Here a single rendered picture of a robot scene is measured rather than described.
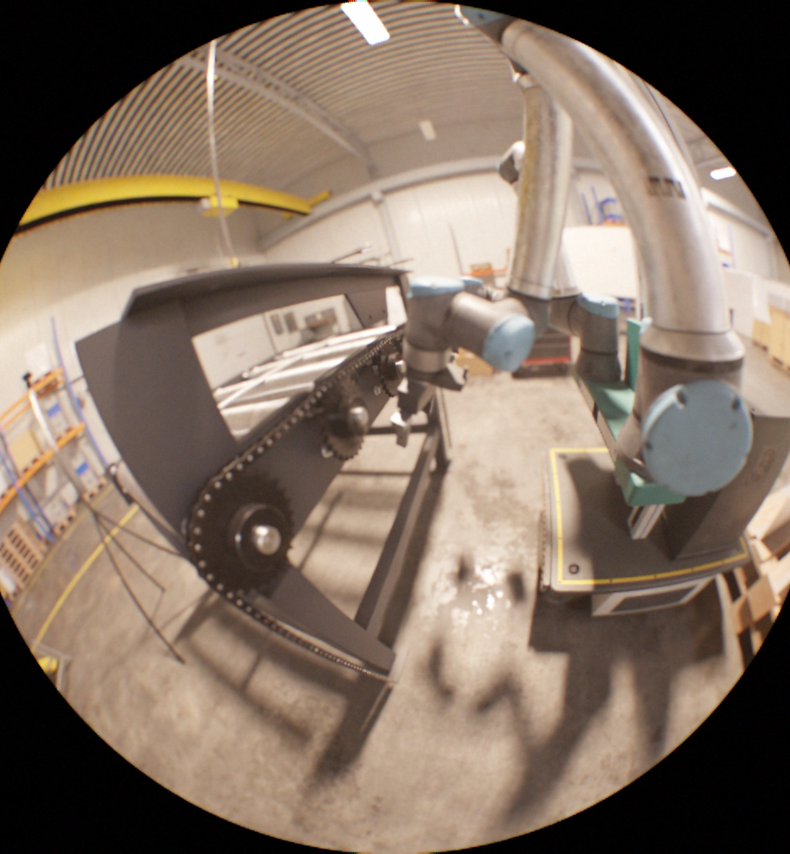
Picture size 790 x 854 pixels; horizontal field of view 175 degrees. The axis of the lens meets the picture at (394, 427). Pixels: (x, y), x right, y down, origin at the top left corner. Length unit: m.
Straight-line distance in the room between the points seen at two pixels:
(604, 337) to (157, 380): 1.02
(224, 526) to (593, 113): 0.60
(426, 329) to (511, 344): 0.15
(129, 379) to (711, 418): 0.58
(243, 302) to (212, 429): 0.22
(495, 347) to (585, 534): 0.73
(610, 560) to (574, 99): 0.99
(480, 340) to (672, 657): 1.31
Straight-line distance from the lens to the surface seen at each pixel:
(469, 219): 11.00
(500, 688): 1.06
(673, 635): 1.34
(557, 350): 2.91
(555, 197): 0.49
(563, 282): 1.03
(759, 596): 1.47
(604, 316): 0.90
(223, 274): 0.36
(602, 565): 0.90
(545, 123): 0.53
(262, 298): 0.50
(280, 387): 0.94
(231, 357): 11.41
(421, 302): 0.43
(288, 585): 0.45
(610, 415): 0.74
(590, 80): 0.39
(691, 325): 0.32
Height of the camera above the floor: 1.06
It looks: 28 degrees down
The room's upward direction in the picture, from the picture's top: 16 degrees counter-clockwise
